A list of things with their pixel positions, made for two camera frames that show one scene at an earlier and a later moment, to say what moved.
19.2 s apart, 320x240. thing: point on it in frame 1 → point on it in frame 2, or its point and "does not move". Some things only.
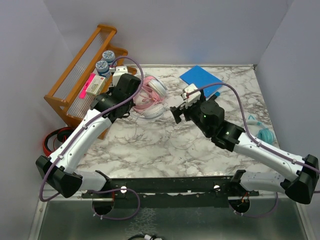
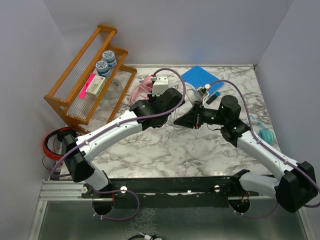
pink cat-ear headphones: [146, 97] does not move
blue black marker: [215, 95] does not move
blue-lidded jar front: [103, 69] does not move
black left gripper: [112, 89] → [152, 98]
